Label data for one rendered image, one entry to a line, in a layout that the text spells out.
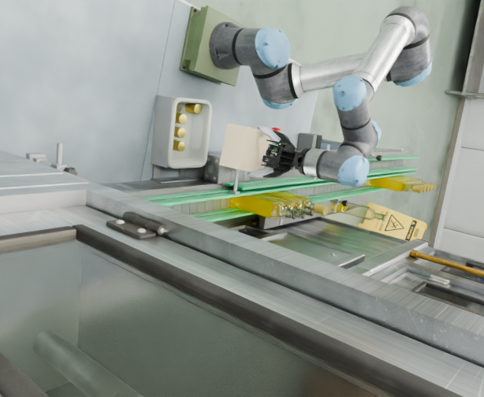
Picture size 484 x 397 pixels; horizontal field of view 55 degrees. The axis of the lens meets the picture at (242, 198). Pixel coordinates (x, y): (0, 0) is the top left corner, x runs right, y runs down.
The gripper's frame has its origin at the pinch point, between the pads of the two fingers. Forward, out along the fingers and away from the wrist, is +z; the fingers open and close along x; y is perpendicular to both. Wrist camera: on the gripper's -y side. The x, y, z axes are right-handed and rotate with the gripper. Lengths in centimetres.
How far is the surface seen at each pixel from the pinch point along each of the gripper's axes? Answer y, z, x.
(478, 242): -623, 49, 56
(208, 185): -8.9, 22.8, 14.5
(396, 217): -361, 81, 33
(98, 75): 31.7, 35.1, -11.6
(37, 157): 51, 24, 12
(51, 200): 80, -33, 11
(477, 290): -60, -56, 29
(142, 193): 19.2, 22.2, 18.8
